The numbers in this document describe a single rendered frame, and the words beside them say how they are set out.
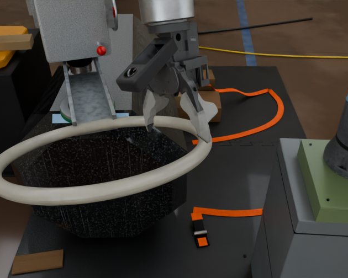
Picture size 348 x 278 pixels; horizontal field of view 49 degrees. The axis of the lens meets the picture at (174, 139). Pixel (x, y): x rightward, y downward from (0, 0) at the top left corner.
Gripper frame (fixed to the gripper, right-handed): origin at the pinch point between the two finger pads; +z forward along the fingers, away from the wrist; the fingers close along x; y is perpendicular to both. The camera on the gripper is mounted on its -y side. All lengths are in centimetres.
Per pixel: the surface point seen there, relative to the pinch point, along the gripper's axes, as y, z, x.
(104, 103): 21, 3, 51
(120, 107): 49, 14, 82
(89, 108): 16, 3, 52
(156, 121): 20.4, 5.7, 27.5
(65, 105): 29, 9, 90
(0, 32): 55, -21, 199
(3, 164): -18.3, 5.2, 35.0
